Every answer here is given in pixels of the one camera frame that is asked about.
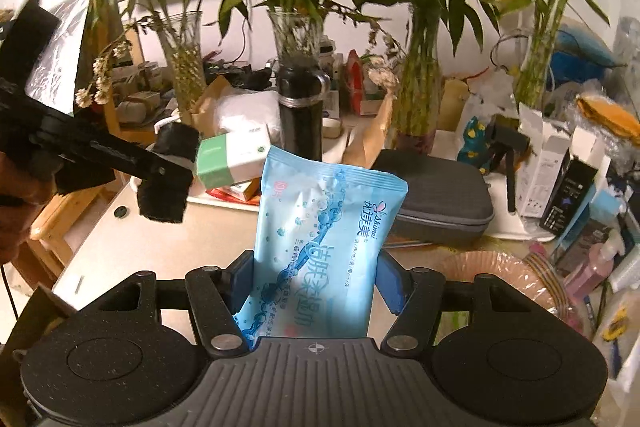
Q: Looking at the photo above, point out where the blue wet wipes pack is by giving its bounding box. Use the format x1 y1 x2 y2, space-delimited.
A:
234 147 408 347

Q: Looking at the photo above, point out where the black garbage bag roll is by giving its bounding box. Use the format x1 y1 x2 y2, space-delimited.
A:
137 121 200 223

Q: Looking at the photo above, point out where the person left hand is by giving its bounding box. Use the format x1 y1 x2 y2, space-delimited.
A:
0 153 55 265

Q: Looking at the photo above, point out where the white serving tray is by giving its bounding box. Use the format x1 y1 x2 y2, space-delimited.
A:
128 171 264 214

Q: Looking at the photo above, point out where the black button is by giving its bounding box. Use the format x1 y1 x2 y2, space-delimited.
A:
114 206 127 219

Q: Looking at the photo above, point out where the green white tissue box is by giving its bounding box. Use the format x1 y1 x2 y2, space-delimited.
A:
195 124 271 190

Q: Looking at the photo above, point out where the grey zip case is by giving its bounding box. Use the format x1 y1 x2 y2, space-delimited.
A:
373 150 495 245

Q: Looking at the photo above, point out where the woven basket tray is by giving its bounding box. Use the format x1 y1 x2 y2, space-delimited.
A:
439 249 566 323

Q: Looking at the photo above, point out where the glass vase with bamboo left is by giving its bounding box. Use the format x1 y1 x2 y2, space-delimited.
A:
156 11 206 115

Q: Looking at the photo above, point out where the glass vase with bamboo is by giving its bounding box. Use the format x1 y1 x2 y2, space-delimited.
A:
156 11 206 115
393 5 442 155
268 11 323 63

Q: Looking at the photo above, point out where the wooden chair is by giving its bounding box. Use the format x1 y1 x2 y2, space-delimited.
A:
8 20 147 293

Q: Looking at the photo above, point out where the black thermos bottle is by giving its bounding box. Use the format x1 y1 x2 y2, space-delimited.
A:
277 55 331 160

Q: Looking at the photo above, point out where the glass vase with bamboo centre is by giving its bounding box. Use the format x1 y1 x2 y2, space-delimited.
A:
268 11 323 63

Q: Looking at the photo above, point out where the cardboard box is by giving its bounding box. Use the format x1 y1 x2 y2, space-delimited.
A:
0 285 76 426

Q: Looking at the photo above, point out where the brown paper bag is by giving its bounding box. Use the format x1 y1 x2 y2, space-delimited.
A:
342 93 395 169

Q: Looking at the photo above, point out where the pink soap dispenser bottle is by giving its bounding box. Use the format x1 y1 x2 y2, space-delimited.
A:
564 229 625 303

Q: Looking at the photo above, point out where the glass vase with bamboo right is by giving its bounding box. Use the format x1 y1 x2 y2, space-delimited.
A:
393 5 442 155

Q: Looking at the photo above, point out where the white product box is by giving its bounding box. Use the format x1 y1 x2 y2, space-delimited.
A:
515 104 570 218

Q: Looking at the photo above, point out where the black product box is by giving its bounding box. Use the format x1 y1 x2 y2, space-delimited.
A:
539 153 597 236

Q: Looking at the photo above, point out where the yellow tape measure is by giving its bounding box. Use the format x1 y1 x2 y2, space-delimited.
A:
602 306 628 343

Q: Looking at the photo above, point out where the glass vase bamboo far right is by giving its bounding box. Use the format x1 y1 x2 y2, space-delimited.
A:
513 0 562 109

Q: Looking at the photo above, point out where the yellow cloth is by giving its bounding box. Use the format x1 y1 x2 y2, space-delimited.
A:
576 94 640 142

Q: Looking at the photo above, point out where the small black tripod camera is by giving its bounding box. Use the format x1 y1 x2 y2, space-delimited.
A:
485 115 529 213

